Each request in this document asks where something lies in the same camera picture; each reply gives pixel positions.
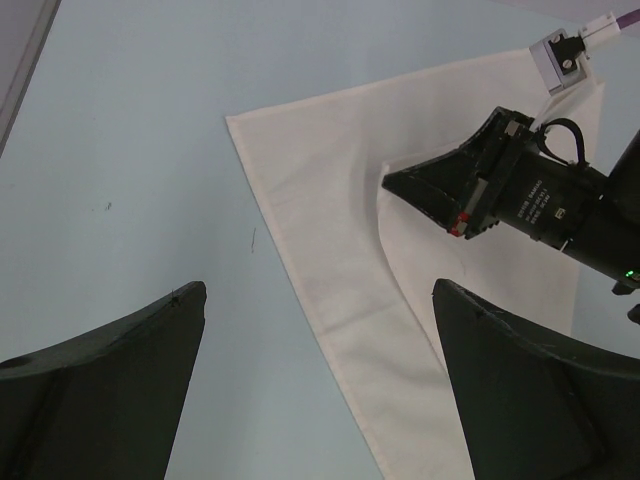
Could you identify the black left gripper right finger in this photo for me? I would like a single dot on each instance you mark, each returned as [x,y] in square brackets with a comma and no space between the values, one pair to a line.
[534,403]

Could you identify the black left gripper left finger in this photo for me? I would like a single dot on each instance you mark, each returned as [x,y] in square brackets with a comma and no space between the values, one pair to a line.
[105,404]

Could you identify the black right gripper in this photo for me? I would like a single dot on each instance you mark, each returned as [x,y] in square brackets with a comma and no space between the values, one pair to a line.
[537,181]

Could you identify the white cloth napkin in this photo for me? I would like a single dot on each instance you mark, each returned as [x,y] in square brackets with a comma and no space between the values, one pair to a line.
[363,263]

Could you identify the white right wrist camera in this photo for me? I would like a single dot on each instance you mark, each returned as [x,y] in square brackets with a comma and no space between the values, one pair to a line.
[563,62]

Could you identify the left aluminium frame post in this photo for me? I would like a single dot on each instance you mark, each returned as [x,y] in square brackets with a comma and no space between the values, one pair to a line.
[25,26]

